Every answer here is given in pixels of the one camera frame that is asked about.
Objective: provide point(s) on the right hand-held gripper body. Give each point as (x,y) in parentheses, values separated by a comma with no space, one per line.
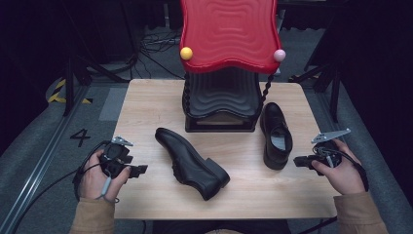
(328,154)

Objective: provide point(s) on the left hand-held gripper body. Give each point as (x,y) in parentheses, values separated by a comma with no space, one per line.
(113,156)

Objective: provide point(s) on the black leather shoe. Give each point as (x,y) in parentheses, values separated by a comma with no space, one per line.
(274,130)
(188,162)

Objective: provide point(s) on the red and black shoe rack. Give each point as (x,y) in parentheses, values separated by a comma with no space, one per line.
(227,35)

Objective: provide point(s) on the person's right hand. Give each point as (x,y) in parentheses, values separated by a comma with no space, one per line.
(347,175)

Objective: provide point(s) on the person's left hand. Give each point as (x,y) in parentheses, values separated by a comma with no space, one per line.
(92,182)

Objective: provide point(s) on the black tripod stand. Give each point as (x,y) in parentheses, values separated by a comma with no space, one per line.
(68,87)
(334,94)

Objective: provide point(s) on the metal floor rail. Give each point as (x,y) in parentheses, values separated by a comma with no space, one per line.
(39,162)

